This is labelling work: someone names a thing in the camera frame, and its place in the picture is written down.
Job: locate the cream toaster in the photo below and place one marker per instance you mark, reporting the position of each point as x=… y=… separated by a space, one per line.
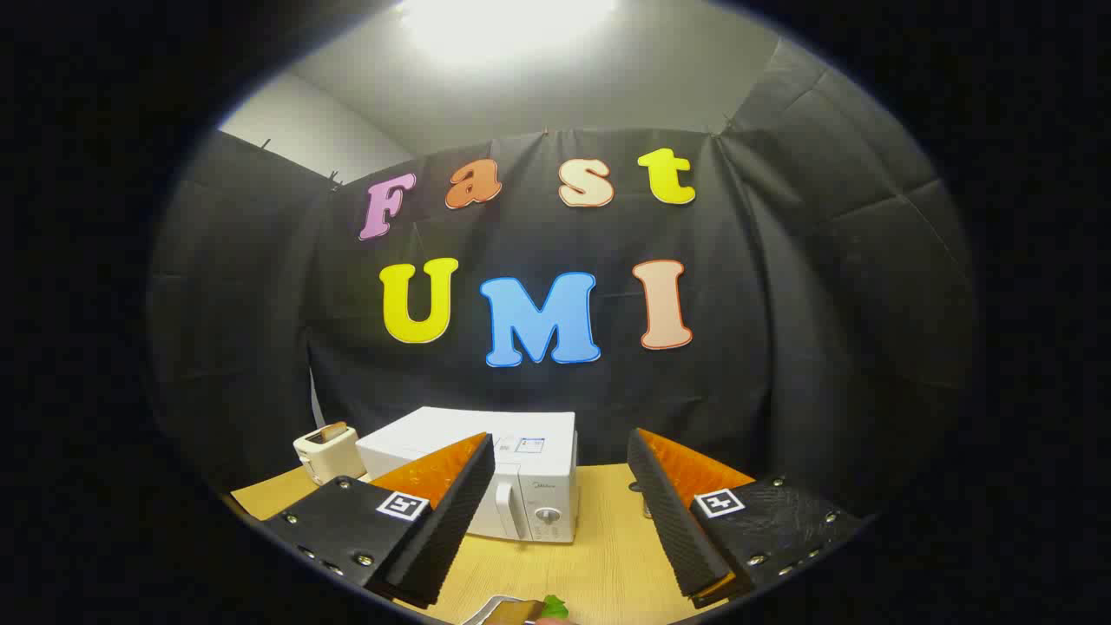
x=330 y=456

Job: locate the brown bread lettuce sandwich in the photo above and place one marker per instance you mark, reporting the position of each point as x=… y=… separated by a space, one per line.
x=534 y=611

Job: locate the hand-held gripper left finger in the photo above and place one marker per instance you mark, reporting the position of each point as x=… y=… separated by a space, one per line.
x=451 y=521

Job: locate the white plate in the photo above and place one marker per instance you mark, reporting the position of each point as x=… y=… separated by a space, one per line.
x=479 y=615

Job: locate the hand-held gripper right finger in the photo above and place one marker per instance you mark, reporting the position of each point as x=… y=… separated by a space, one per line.
x=673 y=521

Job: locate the toast slice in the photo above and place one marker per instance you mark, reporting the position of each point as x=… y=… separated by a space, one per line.
x=333 y=431

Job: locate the white microwave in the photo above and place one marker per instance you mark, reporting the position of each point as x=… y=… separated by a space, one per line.
x=542 y=486

